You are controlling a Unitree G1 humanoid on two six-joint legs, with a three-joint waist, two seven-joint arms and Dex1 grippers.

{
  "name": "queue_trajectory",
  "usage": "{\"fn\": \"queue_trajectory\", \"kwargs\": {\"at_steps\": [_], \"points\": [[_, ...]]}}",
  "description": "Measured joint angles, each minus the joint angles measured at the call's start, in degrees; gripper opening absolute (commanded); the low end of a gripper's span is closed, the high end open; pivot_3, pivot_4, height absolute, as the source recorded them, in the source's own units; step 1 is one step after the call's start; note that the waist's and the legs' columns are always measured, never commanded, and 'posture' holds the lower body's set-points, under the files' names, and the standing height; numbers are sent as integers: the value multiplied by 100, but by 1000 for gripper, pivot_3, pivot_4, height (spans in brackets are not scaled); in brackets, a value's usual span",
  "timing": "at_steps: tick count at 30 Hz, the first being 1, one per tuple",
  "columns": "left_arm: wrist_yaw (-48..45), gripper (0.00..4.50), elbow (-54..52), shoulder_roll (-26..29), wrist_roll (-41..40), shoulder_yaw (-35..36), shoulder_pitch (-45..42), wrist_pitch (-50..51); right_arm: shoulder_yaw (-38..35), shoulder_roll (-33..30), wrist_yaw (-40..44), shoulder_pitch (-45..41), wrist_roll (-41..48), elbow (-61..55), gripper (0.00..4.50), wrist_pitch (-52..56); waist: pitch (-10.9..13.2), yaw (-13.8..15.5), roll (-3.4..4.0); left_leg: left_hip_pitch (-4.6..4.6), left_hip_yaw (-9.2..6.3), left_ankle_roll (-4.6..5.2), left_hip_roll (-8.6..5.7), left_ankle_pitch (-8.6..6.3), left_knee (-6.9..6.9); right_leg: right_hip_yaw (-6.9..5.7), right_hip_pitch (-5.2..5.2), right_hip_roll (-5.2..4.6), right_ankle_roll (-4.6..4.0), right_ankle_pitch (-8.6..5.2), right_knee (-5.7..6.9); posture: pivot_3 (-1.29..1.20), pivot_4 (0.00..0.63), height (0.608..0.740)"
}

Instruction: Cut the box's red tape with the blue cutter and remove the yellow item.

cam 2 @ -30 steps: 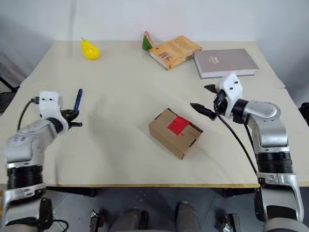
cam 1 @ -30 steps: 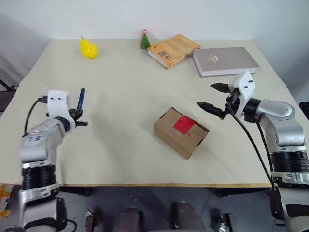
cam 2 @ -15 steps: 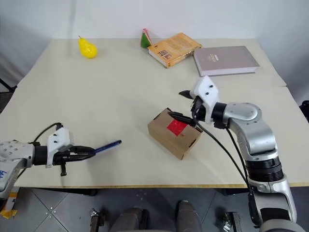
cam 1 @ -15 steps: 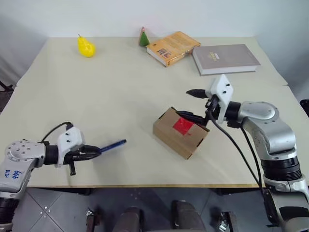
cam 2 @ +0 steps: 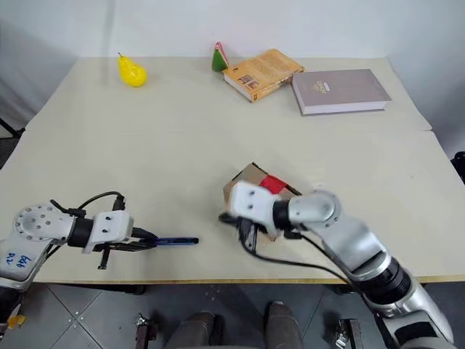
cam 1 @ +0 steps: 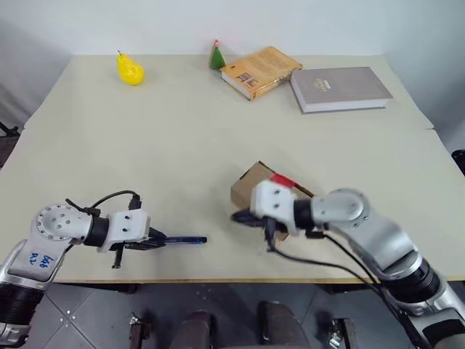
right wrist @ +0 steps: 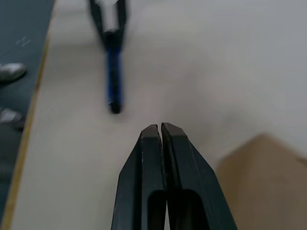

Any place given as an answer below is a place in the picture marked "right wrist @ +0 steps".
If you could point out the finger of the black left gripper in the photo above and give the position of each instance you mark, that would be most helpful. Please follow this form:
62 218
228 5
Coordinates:
123 19
97 19

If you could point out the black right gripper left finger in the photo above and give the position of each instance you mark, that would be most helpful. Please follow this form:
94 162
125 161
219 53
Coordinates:
141 167

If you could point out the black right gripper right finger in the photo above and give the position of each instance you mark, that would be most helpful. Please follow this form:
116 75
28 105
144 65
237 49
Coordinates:
189 177

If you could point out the brown cardboard box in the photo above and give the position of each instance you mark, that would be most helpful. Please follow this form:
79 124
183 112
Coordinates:
263 187

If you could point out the blue pen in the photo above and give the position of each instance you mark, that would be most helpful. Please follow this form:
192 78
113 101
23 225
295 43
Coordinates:
115 79

